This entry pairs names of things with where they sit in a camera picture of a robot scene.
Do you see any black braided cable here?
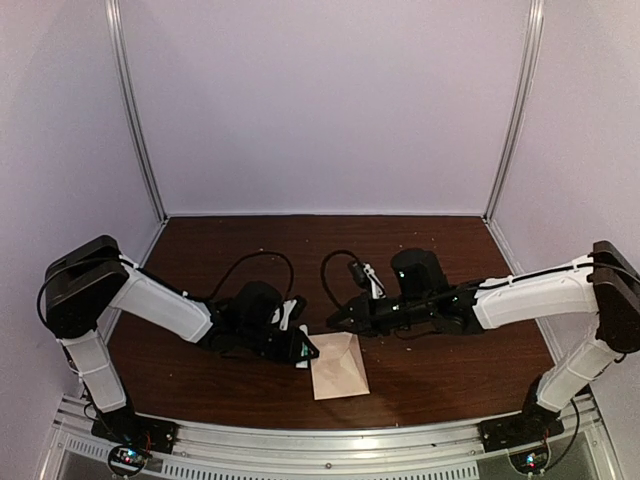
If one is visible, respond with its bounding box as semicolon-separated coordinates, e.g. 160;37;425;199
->
209;251;295;301
319;249;361;311

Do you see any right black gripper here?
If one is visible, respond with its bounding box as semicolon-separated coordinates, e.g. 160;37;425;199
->
327;292;433;339

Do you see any right aluminium frame post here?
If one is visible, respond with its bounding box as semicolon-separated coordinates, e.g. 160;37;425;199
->
482;0;546;224

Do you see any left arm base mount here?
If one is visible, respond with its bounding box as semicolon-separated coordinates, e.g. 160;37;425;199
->
91;415;178;478

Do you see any left black braided cable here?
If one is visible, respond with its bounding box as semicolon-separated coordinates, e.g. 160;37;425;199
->
209;251;295;301

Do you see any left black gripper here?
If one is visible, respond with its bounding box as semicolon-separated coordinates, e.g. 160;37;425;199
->
238;322;318;364

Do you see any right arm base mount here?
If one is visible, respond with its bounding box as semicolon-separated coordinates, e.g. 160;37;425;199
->
478;413;564;476

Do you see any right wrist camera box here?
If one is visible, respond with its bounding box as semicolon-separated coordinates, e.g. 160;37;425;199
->
348;260;386;300

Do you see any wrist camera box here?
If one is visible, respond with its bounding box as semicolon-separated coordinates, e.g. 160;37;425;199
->
348;260;386;300
272;296;307;331

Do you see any left aluminium frame post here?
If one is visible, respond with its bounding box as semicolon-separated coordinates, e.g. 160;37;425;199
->
104;0;168;223

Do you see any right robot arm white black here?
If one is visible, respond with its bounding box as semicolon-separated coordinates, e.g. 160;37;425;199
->
326;241;639;442

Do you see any beige envelope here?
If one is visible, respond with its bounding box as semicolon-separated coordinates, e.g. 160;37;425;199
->
311;332;370;401

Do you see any aluminium frame post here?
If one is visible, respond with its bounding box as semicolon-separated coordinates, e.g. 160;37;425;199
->
482;0;546;224
104;0;168;223

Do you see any right black braided cable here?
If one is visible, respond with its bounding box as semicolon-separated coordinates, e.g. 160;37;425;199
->
319;249;361;311

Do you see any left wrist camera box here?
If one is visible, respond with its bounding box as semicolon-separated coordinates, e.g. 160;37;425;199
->
272;296;307;331

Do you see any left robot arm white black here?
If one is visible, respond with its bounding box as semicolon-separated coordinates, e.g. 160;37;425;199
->
36;235;320;444

